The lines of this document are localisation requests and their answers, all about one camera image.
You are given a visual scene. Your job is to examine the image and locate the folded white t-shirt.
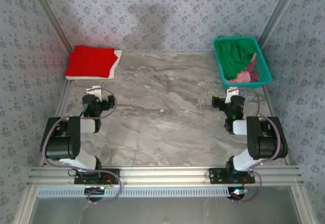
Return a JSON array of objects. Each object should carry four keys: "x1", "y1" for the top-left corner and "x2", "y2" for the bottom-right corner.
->
[{"x1": 64, "y1": 50, "x2": 123, "y2": 81}]

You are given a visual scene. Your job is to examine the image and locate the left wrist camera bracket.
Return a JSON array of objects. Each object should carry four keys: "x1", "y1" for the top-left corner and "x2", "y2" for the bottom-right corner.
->
[{"x1": 86, "y1": 85, "x2": 102, "y2": 95}]

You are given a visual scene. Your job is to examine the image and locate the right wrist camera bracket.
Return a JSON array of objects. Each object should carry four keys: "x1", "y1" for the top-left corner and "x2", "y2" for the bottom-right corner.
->
[{"x1": 225, "y1": 86, "x2": 240, "y2": 97}]

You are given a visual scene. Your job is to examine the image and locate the pink t-shirt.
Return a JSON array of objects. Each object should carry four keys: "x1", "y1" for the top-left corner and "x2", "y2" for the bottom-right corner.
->
[{"x1": 225, "y1": 52, "x2": 258, "y2": 84}]

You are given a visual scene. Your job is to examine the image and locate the aluminium side rail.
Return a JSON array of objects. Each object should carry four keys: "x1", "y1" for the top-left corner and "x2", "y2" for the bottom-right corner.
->
[
  {"x1": 261, "y1": 85, "x2": 291, "y2": 166},
  {"x1": 39, "y1": 79, "x2": 73, "y2": 168}
]

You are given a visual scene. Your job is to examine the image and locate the aluminium frame leg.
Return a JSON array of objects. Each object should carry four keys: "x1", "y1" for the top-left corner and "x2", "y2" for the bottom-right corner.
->
[
  {"x1": 290, "y1": 184, "x2": 314, "y2": 224},
  {"x1": 12, "y1": 184, "x2": 39, "y2": 224}
]

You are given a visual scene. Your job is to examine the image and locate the teal plastic basket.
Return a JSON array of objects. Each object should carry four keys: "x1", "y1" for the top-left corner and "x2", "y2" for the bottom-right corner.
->
[{"x1": 212, "y1": 36, "x2": 274, "y2": 90}]

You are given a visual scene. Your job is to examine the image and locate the folded red t-shirt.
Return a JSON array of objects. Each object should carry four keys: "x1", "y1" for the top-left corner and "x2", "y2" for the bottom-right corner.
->
[{"x1": 64, "y1": 45, "x2": 115, "y2": 79}]

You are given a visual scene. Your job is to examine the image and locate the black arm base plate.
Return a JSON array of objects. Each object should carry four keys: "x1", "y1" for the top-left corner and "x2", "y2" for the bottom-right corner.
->
[
  {"x1": 74, "y1": 168, "x2": 120, "y2": 185},
  {"x1": 208, "y1": 168, "x2": 256, "y2": 185}
]

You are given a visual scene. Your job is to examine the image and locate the grey slotted cable duct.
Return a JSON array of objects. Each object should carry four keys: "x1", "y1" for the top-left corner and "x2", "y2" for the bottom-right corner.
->
[{"x1": 37, "y1": 186, "x2": 236, "y2": 199}]

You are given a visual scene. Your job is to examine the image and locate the grey lower shelf panel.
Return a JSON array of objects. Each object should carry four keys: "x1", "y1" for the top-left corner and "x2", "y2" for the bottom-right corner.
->
[{"x1": 30, "y1": 196, "x2": 304, "y2": 224}]

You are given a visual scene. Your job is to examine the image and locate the aluminium frame post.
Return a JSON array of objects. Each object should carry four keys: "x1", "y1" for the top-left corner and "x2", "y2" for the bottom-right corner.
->
[
  {"x1": 257, "y1": 0, "x2": 304, "y2": 48},
  {"x1": 26, "y1": 0, "x2": 74, "y2": 54}
]

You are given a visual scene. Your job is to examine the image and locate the aluminium mounting rail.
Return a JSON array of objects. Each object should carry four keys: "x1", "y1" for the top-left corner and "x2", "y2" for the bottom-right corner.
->
[{"x1": 27, "y1": 167, "x2": 304, "y2": 185}]

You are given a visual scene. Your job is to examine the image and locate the small circuit board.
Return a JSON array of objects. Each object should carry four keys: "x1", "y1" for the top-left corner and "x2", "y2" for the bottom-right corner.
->
[
  {"x1": 85, "y1": 186, "x2": 106, "y2": 193},
  {"x1": 228, "y1": 187, "x2": 249, "y2": 196}
]

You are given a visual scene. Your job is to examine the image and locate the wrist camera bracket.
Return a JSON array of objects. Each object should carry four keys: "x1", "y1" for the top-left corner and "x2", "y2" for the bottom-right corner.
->
[
  {"x1": 225, "y1": 86, "x2": 240, "y2": 97},
  {"x1": 86, "y1": 85, "x2": 102, "y2": 95}
]

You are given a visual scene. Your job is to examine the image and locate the green t-shirt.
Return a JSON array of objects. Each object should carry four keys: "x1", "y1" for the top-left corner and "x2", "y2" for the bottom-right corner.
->
[{"x1": 217, "y1": 39, "x2": 258, "y2": 80}]

